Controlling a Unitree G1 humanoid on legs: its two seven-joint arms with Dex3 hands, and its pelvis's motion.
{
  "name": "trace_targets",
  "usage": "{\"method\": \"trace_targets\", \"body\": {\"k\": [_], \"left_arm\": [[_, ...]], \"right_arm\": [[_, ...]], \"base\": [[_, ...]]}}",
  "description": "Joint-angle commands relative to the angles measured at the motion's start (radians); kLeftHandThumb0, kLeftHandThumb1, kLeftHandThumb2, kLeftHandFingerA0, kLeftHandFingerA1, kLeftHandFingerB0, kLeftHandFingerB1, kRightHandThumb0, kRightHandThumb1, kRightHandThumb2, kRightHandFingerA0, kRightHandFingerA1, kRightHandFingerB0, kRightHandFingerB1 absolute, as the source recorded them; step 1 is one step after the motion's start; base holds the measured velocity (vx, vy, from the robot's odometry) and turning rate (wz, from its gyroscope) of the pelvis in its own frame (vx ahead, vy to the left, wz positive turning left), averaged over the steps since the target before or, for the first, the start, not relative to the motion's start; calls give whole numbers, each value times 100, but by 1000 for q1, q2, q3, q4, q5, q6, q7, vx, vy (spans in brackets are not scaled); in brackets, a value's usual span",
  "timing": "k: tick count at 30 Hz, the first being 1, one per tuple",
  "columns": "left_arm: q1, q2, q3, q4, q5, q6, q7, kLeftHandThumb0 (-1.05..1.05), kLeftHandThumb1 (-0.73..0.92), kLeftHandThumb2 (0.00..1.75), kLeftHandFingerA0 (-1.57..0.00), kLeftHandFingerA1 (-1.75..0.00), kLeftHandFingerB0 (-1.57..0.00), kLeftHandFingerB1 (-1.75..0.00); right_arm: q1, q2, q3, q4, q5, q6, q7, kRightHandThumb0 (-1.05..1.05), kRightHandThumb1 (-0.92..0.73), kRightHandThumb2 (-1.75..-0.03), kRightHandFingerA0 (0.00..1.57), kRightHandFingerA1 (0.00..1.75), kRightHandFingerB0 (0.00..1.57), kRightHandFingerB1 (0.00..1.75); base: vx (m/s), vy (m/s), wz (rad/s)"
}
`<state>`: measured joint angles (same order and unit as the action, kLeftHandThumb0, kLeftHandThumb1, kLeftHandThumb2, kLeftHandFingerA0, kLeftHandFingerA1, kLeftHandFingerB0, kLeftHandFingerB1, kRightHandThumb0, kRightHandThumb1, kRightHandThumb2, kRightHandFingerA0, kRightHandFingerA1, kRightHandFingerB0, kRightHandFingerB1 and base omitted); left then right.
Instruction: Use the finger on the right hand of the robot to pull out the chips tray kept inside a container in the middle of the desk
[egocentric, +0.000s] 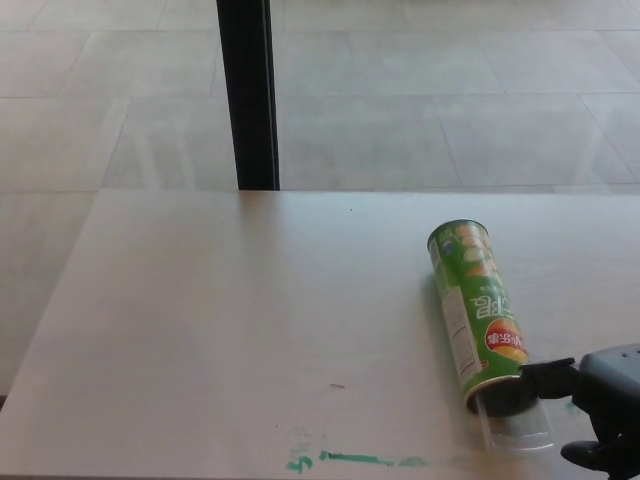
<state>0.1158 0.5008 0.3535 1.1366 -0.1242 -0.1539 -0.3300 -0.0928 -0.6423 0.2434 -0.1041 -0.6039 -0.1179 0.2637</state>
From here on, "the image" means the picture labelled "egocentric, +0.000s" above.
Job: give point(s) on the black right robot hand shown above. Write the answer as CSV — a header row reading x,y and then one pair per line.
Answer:
x,y
607,395

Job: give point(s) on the green chips can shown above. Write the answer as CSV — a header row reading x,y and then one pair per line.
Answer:
x,y
467,300

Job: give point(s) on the black vertical post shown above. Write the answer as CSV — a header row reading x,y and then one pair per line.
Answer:
x,y
250,100

